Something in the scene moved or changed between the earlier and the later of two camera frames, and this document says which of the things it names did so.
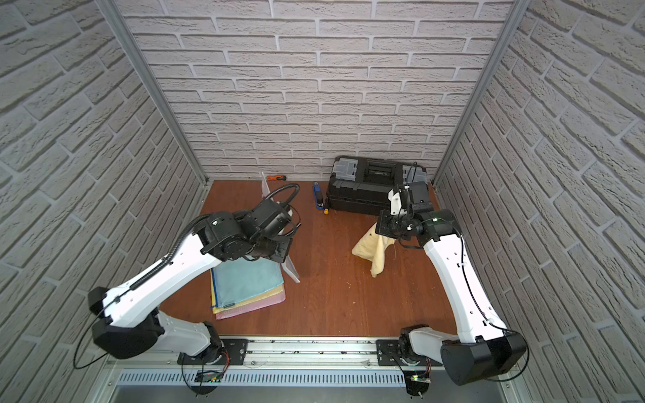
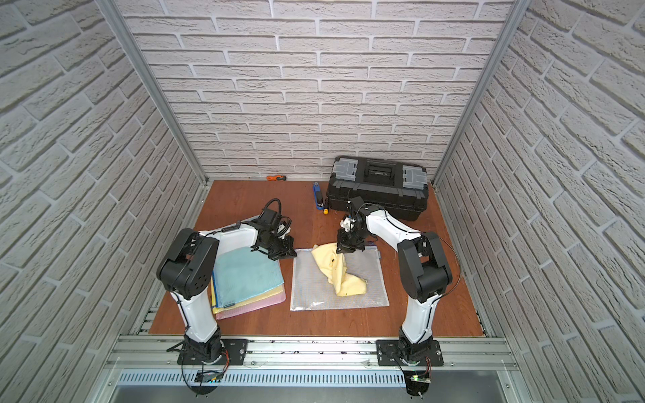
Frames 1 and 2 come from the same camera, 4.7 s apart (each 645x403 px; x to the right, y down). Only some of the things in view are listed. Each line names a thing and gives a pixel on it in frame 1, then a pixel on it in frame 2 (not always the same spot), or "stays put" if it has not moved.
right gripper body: (393, 226) -> (352, 240)
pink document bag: (274, 300) stays put
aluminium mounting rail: (229, 350) stays put
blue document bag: (238, 280) stays put
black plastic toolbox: (363, 185) stays put
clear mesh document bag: (287, 264) -> (312, 289)
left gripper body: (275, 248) stays put
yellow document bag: (216, 309) stays put
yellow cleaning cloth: (374, 248) -> (333, 265)
